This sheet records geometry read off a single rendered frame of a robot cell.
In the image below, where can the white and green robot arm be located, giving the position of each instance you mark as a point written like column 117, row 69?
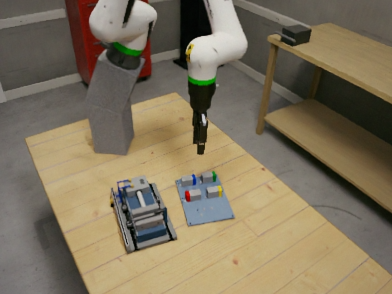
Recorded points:
column 112, row 22

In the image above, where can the grey metal bar with blue end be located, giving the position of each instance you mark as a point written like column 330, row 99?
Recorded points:
column 188, row 180

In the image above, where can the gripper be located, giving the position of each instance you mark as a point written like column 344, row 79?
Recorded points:
column 200, row 106

